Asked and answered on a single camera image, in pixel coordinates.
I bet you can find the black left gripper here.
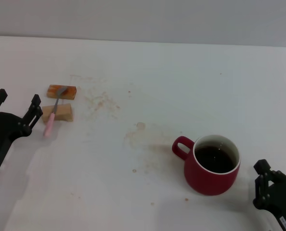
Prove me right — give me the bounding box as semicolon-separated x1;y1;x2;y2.
0;88;43;170

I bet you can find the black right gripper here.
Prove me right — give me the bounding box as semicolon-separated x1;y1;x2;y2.
253;159;286;231

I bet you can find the pink handled metal spoon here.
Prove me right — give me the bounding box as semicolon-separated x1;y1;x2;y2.
43;87;68;138

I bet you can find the red ceramic cup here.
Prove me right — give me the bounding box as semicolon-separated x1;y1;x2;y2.
171;134;242;196

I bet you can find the dark coffee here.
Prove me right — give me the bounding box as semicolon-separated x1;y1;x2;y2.
195;145;237;174

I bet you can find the plain wooden block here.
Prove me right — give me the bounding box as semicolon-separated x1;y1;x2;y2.
41;103;74;125

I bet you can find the orange stained wooden block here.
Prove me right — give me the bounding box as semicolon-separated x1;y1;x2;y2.
46;84;77;100

